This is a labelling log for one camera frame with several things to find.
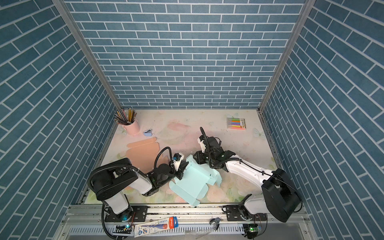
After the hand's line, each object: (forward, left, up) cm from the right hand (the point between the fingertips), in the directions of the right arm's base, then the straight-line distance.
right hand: (193, 155), depth 84 cm
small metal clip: (-30, -13, -10) cm, 34 cm away
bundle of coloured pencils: (+22, +50, +3) cm, 55 cm away
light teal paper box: (-14, -1, -10) cm, 17 cm away
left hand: (-3, +3, -5) cm, 7 cm away
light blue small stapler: (+19, +36, -8) cm, 41 cm away
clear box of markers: (+34, -28, -10) cm, 45 cm away
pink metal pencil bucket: (+18, +43, -3) cm, 47 cm away
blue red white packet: (-34, +15, -9) cm, 38 cm away
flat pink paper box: (+3, +35, -11) cm, 37 cm away
